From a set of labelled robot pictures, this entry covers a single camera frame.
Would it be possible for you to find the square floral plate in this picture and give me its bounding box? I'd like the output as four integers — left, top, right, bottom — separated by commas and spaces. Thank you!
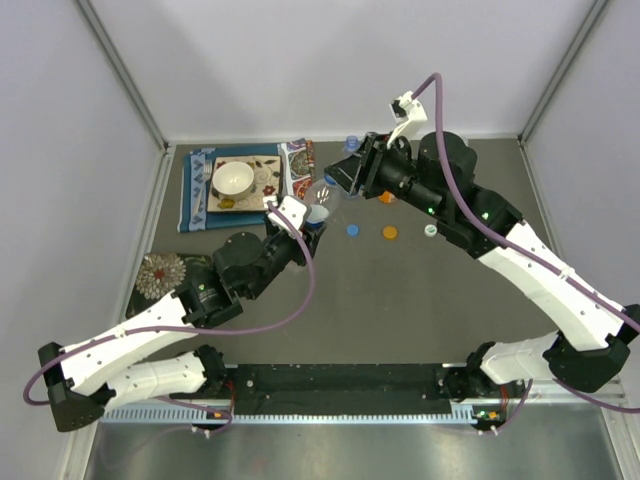
207, 155, 282, 213

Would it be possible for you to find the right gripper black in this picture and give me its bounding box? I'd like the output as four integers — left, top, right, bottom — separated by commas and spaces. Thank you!
323, 132, 446, 221

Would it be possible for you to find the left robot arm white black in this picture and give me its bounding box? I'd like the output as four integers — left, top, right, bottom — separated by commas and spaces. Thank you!
38, 223, 326, 433

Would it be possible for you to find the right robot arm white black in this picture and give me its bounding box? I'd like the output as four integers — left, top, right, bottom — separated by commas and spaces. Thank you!
324, 132, 639, 396

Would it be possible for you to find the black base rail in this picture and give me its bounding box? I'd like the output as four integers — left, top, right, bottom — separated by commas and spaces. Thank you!
215, 363, 475, 416

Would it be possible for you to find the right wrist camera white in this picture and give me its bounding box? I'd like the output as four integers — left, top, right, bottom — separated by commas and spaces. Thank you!
386, 91, 428, 149

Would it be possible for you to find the white green bottle cap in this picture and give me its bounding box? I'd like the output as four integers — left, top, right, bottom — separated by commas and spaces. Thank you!
424, 224, 439, 238

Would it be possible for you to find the clear water bottle blue cap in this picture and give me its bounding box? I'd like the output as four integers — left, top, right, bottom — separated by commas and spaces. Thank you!
303, 177, 342, 224

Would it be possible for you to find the blue liquid bottle blue cap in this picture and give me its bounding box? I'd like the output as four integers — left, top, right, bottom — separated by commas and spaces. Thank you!
340, 133, 362, 201

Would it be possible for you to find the white ceramic bowl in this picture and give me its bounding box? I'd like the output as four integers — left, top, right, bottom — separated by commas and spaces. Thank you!
211, 161, 255, 200

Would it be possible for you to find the dark floral coaster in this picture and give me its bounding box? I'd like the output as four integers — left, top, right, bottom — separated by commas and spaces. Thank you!
125, 253, 212, 319

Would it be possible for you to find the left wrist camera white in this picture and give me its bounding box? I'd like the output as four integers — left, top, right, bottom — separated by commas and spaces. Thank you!
263, 195, 309, 237

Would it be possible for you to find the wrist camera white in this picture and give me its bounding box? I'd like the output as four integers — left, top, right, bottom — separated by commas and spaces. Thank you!
263, 195, 309, 237
386, 91, 428, 149

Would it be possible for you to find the orange juice bottle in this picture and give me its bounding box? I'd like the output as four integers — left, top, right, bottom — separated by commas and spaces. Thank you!
378, 191, 397, 204

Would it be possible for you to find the orange bottle cap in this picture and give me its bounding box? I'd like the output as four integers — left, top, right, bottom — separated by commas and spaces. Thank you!
382, 226, 398, 240

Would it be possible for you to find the silver fork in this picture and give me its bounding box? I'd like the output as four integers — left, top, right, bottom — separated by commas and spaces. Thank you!
192, 160, 213, 215

